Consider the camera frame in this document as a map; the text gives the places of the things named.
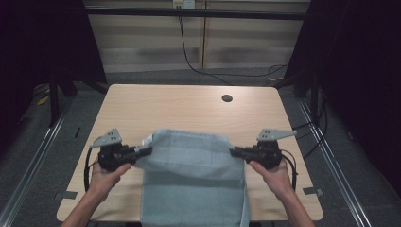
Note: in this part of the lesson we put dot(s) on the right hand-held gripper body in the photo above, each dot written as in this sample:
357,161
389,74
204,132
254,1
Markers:
268,154

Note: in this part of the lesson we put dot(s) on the metal floor rail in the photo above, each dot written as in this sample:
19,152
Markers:
31,167
334,167

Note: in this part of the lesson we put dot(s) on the black curtain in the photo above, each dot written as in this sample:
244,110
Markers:
38,47
362,78

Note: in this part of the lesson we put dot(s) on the small black floor tape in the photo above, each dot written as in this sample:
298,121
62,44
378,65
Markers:
77,132

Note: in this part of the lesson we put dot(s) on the yellow object on floor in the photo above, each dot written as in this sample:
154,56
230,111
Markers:
43,100

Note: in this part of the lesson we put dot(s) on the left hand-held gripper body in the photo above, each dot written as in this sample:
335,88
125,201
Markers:
110,156

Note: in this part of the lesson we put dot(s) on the white wall socket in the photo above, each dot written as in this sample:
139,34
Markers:
184,3

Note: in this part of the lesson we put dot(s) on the light blue towel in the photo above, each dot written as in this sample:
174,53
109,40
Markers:
192,179

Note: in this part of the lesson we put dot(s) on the black round table grommet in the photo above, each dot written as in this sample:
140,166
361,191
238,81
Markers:
227,98

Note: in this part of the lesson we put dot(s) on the person's right hand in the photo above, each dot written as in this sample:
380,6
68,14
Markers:
277,179

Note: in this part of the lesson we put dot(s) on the black metal stand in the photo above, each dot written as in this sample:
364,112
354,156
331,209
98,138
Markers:
314,101
54,101

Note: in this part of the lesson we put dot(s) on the person's left hand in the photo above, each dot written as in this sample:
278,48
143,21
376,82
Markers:
105,181

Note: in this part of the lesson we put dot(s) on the grey tape strip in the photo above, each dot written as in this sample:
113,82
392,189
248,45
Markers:
313,191
69,195

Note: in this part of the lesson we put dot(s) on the black horizontal metal bar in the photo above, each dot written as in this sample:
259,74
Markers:
195,13

